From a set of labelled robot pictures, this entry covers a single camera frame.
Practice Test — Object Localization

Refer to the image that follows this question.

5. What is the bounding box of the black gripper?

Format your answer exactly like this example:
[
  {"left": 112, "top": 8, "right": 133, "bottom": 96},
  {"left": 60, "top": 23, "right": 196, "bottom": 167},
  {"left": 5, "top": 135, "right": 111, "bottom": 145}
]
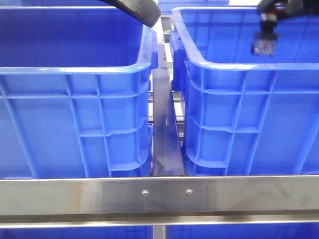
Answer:
[{"left": 257, "top": 0, "right": 319, "bottom": 19}]

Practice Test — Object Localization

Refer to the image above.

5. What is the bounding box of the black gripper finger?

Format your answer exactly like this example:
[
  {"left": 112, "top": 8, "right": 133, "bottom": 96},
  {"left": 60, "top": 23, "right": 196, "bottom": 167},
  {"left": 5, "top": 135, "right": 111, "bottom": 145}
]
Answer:
[{"left": 103, "top": 0, "right": 160, "bottom": 27}]

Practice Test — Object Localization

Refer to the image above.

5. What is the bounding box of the red mushroom push button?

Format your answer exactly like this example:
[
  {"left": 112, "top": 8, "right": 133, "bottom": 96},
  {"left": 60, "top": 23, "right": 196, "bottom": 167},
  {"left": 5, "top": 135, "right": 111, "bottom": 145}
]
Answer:
[{"left": 251, "top": 13, "right": 278, "bottom": 57}]

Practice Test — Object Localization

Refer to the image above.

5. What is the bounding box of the far right blue crate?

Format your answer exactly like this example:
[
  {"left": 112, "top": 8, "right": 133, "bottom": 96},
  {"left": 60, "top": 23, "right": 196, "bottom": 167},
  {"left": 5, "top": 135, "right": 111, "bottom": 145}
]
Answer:
[{"left": 158, "top": 0, "right": 230, "bottom": 14}]

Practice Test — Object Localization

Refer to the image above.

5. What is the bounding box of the left blue plastic crate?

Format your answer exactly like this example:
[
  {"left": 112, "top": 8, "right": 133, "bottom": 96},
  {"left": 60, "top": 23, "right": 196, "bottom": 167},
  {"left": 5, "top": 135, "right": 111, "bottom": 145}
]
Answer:
[{"left": 0, "top": 6, "right": 158, "bottom": 179}]

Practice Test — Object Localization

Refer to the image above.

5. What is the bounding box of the blue plastic crate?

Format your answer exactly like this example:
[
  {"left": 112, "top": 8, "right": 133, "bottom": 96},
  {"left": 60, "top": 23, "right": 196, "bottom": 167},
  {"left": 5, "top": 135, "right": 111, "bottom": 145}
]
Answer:
[
  {"left": 0, "top": 6, "right": 158, "bottom": 179},
  {"left": 170, "top": 7, "right": 319, "bottom": 176}
]

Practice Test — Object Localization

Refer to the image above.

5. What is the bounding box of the right blue plastic crate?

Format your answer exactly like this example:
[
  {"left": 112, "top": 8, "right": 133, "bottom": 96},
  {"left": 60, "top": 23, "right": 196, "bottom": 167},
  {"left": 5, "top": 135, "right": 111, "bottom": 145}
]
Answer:
[{"left": 170, "top": 7, "right": 319, "bottom": 176}]

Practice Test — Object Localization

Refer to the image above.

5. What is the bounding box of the steel centre divider bar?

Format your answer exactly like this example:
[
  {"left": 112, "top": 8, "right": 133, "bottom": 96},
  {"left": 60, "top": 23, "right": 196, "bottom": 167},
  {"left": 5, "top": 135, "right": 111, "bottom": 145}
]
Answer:
[{"left": 153, "top": 36, "right": 185, "bottom": 176}]

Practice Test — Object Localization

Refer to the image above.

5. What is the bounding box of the lower left blue crate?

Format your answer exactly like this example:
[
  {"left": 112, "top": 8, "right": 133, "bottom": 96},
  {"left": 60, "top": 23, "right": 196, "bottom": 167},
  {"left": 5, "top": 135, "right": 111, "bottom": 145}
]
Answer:
[{"left": 0, "top": 226, "right": 153, "bottom": 239}]

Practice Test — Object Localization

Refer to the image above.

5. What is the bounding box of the lower right blue crate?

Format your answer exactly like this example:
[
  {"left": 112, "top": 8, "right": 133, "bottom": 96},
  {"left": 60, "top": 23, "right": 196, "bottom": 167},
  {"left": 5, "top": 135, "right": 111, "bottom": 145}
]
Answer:
[{"left": 166, "top": 223, "right": 319, "bottom": 239}]

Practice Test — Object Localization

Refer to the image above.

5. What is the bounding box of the stainless steel front rail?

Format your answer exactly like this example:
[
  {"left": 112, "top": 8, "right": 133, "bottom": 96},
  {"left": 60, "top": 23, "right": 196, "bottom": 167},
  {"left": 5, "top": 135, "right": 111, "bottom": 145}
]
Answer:
[{"left": 0, "top": 175, "right": 319, "bottom": 228}]

